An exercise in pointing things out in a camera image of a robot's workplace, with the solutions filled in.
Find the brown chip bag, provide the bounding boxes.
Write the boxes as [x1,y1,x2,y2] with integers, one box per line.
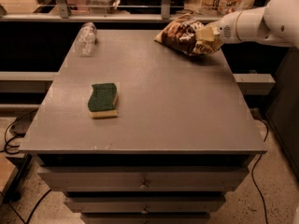
[154,14,211,56]

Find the grey drawer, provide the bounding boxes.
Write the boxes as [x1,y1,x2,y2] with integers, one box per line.
[64,196,225,214]
[80,214,209,224]
[37,166,249,192]

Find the grey metal railing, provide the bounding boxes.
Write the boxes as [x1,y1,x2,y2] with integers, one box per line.
[0,0,299,25]

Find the green and yellow sponge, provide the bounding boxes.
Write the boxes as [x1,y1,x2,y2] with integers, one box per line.
[88,83,118,119]

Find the black cables left floor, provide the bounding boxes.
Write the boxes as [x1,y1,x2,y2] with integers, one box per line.
[3,109,40,156]

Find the grey middle drawer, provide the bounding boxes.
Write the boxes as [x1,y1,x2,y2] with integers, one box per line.
[64,196,225,214]

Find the black cable right floor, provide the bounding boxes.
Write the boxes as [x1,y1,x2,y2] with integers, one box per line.
[250,117,270,224]

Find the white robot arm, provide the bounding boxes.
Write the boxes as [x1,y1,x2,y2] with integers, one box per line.
[196,0,299,49]

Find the clear plastic water bottle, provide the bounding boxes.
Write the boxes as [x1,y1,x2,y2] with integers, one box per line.
[75,22,97,57]

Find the grey top drawer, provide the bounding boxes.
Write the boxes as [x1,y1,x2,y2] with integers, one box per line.
[37,166,249,192]

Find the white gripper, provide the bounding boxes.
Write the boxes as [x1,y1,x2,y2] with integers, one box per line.
[194,11,241,54]

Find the grey bottom drawer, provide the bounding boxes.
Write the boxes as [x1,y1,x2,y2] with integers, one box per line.
[80,214,209,224]

